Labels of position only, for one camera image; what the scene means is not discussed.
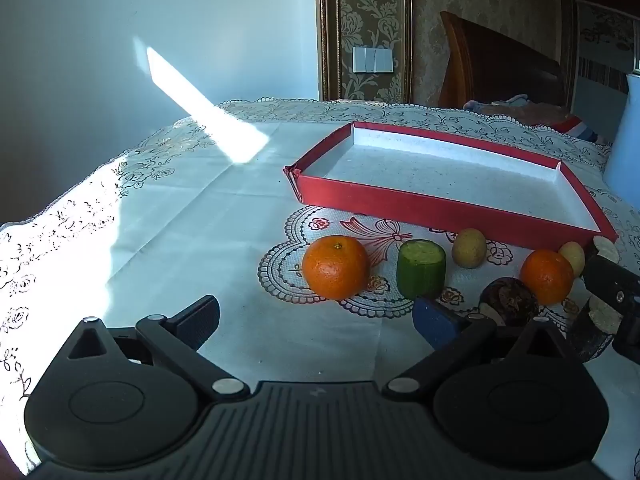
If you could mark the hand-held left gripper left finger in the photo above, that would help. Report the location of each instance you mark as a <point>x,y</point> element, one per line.
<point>200,322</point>

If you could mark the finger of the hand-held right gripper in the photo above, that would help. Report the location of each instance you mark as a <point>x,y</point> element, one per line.
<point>629,332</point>
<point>610,280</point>

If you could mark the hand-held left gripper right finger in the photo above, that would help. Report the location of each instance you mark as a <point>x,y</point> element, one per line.
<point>435,327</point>

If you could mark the white sliced vegetable piece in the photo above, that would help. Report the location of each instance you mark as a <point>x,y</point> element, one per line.
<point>606,249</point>

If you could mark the small yellow fruit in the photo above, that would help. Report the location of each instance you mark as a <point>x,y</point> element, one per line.
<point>574,256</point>

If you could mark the green cucumber piece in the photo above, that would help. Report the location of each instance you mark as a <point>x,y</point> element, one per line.
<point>420,272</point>

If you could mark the small orange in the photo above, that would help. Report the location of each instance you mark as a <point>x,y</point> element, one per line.
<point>546,277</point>

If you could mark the brown kiwi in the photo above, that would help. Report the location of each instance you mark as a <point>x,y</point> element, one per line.
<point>469,249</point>

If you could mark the large orange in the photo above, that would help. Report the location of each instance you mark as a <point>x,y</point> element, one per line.
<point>335,267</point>

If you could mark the red cardboard box tray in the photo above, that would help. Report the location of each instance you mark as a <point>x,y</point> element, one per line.
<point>450,175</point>

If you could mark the white lace tablecloth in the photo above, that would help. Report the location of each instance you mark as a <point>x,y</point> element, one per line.
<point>175,220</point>

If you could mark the striped bedding pile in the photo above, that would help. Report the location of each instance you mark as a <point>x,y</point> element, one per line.
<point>525,110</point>

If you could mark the wooden bed headboard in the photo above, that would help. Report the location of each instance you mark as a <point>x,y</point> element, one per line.
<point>490,70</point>

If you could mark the wardrobe with patterned doors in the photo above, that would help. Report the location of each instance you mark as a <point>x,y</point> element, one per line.
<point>600,35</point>

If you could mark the white wall light switch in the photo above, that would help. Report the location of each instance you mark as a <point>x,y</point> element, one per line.
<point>372,59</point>

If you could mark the gilded wall panel frame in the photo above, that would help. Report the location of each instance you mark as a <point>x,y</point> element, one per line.
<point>322,35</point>

